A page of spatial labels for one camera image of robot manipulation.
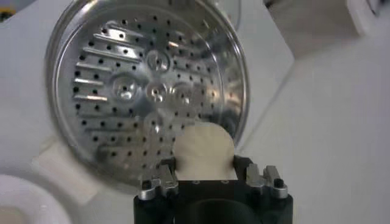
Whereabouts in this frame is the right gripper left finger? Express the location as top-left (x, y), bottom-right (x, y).
top-left (137, 158), bottom-right (179, 201)

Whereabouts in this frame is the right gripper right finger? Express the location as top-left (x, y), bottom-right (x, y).
top-left (233, 155), bottom-right (289, 200)

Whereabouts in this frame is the white steamed baozi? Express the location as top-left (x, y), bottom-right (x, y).
top-left (173, 123), bottom-right (238, 181)

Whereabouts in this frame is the round glass pot lid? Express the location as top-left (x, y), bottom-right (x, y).
top-left (210, 0), bottom-right (243, 33)

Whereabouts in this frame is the stainless steel steamer basket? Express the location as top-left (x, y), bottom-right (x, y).
top-left (44, 0), bottom-right (250, 186)

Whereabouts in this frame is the cream electric cooker pot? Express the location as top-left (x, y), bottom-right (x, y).
top-left (30, 142), bottom-right (101, 208)

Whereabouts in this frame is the white round plate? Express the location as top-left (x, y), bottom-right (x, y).
top-left (0, 173), bottom-right (73, 224)

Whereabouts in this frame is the white side table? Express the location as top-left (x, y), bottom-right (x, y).
top-left (263, 0), bottom-right (381, 58)

